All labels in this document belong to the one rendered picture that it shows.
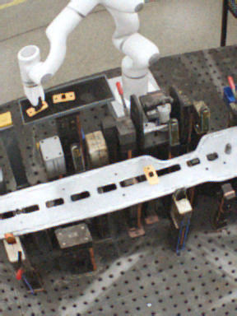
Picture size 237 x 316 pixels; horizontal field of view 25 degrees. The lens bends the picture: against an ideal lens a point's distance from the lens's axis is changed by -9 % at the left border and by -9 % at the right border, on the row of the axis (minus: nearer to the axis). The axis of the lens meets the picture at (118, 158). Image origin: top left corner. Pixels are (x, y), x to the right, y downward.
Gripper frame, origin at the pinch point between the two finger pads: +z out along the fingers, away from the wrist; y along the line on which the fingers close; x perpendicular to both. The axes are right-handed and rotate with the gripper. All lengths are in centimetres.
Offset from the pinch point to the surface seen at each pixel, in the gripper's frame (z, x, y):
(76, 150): 9.0, 4.8, 21.9
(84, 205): 18.4, -3.2, 37.9
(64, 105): 2.6, 9.5, 5.6
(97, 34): 119, 104, -133
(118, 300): 48, -11, 70
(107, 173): 18.5, 11.4, 31.1
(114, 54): 119, 101, -105
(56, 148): 7.5, -1.6, 17.7
